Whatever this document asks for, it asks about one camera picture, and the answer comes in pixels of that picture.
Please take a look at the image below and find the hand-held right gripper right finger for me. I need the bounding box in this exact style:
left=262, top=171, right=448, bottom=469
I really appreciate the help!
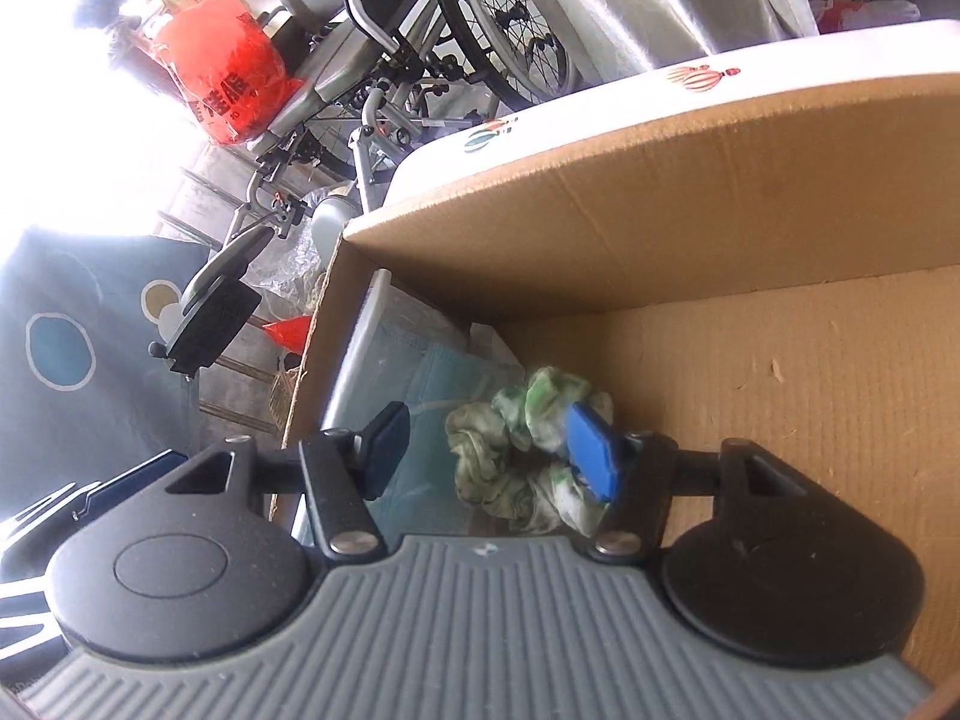
left=568, top=403, right=811, bottom=562

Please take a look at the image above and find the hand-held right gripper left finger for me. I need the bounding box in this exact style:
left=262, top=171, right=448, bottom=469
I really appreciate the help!
left=165, top=403, right=411, bottom=557

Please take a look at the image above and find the green white fabric scrunchie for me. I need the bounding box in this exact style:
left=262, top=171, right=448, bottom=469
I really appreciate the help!
left=445, top=366, right=617, bottom=537

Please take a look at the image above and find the brown cardboard box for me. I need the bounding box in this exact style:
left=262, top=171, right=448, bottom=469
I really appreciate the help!
left=266, top=75, right=960, bottom=691

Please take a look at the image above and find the clear plastic storage container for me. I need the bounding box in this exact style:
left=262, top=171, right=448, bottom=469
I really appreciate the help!
left=296, top=268, right=526, bottom=541

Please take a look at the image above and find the small orange plastic bag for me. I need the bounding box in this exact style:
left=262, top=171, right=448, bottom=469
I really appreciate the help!
left=262, top=315, right=312, bottom=357

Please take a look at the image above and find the crumpled clear plastic bag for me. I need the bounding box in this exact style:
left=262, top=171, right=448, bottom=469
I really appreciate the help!
left=255, top=225, right=331, bottom=316

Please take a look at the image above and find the silver metal pot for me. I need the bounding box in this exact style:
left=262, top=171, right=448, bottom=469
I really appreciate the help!
left=311, top=195, right=357, bottom=256

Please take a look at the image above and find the dark blue dotted cloth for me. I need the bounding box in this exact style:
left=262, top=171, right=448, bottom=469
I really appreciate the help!
left=0, top=229, right=203, bottom=481

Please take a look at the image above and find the white balloon print table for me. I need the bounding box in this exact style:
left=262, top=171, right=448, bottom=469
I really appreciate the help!
left=382, top=19, right=960, bottom=203

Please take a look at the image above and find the grey folding wheelchair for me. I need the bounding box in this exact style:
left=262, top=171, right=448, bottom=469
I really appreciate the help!
left=150, top=0, right=586, bottom=383

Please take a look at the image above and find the silver grey curtain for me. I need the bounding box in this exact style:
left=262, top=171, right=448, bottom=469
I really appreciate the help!
left=517, top=0, right=818, bottom=83

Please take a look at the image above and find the white bag with red contents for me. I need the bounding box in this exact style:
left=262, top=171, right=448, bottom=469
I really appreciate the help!
left=810, top=0, right=920, bottom=35

